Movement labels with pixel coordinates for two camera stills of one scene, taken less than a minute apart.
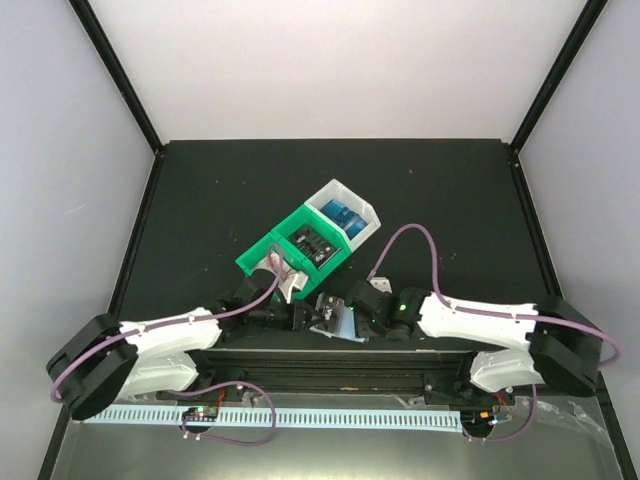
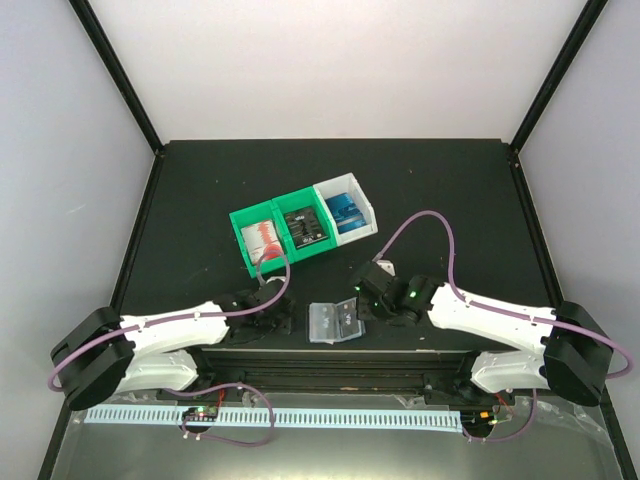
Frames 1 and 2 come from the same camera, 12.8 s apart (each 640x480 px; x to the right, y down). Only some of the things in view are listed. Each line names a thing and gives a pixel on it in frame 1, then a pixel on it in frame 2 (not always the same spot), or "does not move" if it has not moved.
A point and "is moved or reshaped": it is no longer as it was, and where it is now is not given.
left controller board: x=201 y=413 does not move
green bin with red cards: x=274 y=254 is moved or reshaped
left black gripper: x=299 y=306 → x=286 y=324
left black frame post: x=100 y=39 does not move
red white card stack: x=274 y=263 → x=262 y=241
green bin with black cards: x=315 y=244 is moved or reshaped
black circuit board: x=314 y=245 → x=305 y=226
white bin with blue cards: x=355 y=217 is moved or reshaped
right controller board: x=478 y=420 does not move
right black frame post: x=585 y=25 does not move
